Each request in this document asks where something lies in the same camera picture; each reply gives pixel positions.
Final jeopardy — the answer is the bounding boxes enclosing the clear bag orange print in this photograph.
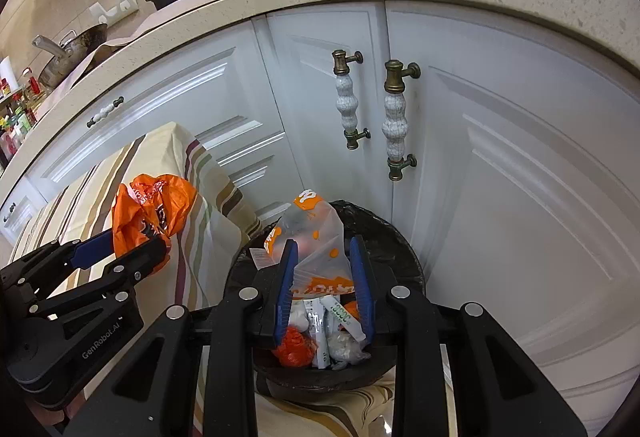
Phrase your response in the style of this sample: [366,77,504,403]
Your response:
[250,189,355,299]

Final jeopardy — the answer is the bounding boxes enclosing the orange bag with black print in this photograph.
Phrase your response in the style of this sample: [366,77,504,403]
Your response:
[112,174,198,273]

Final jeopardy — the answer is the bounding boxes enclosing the clear plastic bag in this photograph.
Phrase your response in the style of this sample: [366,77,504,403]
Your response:
[326,331,371,371]

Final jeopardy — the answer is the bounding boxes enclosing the white milk powder pouch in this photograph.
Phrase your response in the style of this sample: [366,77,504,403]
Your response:
[320,295,367,343]

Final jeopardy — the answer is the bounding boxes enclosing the red knotted plastic bag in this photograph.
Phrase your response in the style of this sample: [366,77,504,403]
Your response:
[272,325,317,369]

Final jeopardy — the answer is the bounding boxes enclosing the black lined trash bin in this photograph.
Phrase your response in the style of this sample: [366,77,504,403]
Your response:
[221,198,428,406]

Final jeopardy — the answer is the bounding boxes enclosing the striped tablecloth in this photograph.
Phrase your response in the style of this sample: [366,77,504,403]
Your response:
[9,123,395,436]

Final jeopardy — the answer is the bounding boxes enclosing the white condiment rack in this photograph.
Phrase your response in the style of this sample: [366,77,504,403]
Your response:
[0,90,37,169]

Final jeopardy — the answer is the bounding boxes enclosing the cooking oil bottle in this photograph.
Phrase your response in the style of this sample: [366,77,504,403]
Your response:
[21,66,46,112]

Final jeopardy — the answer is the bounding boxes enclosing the paper towel roll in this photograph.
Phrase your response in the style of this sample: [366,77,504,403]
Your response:
[0,56,20,91]

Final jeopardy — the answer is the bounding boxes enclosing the steel wok pan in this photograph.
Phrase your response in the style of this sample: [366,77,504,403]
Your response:
[32,24,107,90]

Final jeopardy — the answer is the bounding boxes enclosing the drawer handle left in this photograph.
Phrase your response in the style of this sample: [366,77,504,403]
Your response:
[2,202,16,223]

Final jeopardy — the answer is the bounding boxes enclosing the drawer handle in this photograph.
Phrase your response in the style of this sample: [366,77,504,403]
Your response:
[2,202,16,223]
[87,97,125,128]

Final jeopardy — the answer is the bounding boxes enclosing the cabinet handle right door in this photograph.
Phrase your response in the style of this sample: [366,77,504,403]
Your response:
[382,60,421,182]

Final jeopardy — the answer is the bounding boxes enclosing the cabinet handle door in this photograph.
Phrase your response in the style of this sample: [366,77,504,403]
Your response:
[382,60,421,182]
[332,49,371,150]

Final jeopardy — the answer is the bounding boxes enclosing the drawer handle centre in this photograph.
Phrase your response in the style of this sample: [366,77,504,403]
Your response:
[87,97,125,128]

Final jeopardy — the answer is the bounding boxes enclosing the cabinet handle left door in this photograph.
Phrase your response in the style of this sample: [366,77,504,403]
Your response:
[332,49,371,150]

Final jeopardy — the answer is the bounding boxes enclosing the wall switch panel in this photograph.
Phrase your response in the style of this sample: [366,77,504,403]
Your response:
[89,0,139,27]

